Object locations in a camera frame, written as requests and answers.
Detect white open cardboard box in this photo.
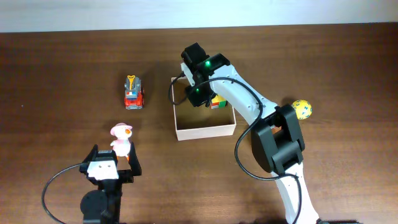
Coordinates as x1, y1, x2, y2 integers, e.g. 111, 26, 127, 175
170, 76, 237, 142

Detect yellow ball blue letters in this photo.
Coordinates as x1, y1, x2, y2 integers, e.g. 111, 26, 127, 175
292, 100, 312, 120

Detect red grey toy truck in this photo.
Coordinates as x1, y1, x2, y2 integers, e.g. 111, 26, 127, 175
124, 75, 144, 110

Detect multicolour puzzle cube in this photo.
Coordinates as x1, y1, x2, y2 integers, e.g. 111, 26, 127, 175
211, 95, 228, 109

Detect pink white duck toy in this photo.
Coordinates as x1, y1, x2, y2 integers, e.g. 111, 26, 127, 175
110, 123, 132, 159

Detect left black cable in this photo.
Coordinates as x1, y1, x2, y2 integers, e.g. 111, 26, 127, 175
41, 163, 84, 224

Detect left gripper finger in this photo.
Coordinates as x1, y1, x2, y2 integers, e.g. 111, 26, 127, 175
83, 144, 98, 163
128, 142, 142, 176

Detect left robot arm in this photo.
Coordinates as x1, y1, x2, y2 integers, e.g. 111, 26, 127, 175
79, 144, 142, 224

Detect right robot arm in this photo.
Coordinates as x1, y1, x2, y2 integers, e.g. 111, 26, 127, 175
180, 43, 321, 224

